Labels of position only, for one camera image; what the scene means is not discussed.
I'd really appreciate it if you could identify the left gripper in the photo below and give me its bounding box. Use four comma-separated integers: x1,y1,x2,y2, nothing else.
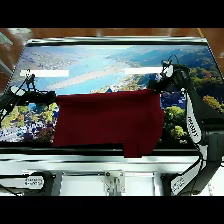
38,90,59,105

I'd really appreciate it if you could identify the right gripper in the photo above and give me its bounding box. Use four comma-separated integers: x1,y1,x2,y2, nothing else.
147,78,168,95

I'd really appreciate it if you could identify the red T-shirt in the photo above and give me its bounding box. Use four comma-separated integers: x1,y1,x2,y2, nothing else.
51,88,166,159

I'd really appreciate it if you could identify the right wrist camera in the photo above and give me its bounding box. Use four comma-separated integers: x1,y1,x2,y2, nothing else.
160,55,181,80

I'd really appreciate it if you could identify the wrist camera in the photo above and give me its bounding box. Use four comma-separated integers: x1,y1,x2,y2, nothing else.
160,55,181,80
24,69,37,92

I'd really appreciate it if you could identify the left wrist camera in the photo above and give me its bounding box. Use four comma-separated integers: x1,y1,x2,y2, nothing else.
24,69,37,92

